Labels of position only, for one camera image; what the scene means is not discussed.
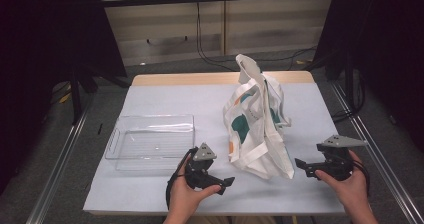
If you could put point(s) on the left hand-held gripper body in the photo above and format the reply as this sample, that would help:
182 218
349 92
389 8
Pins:
196 172

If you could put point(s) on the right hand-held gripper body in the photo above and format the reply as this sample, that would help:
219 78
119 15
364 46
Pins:
338 165

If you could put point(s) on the white printed tote bag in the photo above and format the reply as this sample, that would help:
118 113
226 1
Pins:
256 140

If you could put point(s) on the person's left hand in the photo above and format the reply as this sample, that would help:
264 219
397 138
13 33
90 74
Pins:
183 197

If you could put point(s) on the person's right hand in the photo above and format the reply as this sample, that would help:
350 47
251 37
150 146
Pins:
351 192

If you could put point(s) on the person's tan trousers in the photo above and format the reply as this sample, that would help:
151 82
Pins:
233 220

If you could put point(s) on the clear plastic tray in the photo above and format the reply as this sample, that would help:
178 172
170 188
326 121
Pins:
150 144

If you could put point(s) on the pale blue table cover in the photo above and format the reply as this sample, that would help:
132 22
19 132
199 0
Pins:
166 97

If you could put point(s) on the black metal stand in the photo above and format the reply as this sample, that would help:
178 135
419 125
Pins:
76 100
349 84

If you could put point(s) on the wooden table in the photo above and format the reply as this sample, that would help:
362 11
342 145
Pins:
186 78

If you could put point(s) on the small black floor item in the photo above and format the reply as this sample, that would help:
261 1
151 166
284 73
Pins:
100 128

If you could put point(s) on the black curtain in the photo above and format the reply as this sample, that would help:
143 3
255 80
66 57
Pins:
383 34
40 50

